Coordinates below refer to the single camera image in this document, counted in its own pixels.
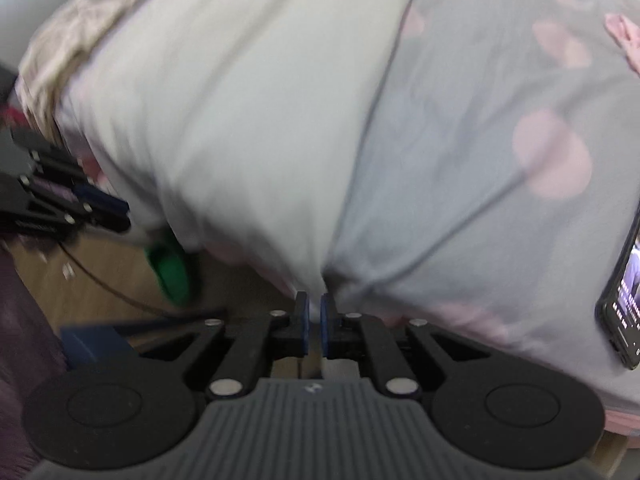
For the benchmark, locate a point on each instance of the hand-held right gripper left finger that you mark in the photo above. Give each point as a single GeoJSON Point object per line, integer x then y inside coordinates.
{"type": "Point", "coordinates": [300, 325]}

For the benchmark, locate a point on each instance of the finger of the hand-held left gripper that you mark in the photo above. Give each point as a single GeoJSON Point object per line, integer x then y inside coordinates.
{"type": "Point", "coordinates": [102, 199]}
{"type": "Point", "coordinates": [75, 220]}

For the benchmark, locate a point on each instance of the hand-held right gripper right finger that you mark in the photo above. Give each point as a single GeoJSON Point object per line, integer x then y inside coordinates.
{"type": "Point", "coordinates": [327, 325]}

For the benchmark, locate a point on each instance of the white t-shirt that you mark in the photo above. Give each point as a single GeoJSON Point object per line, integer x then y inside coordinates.
{"type": "Point", "coordinates": [240, 110]}

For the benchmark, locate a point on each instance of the green slipper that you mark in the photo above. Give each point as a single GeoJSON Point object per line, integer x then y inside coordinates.
{"type": "Point", "coordinates": [170, 275]}

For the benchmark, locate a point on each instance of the purple fleece robe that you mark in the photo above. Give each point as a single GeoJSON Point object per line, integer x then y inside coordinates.
{"type": "Point", "coordinates": [25, 335]}

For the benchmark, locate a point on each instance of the blue plastic stool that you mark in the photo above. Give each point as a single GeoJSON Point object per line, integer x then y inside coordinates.
{"type": "Point", "coordinates": [90, 345]}

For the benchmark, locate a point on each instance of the grey pink-dotted bedsheet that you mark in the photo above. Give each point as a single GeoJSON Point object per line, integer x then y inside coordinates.
{"type": "Point", "coordinates": [475, 110]}

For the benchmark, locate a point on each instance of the black smartphone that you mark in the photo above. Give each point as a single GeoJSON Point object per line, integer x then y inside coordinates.
{"type": "Point", "coordinates": [622, 305]}

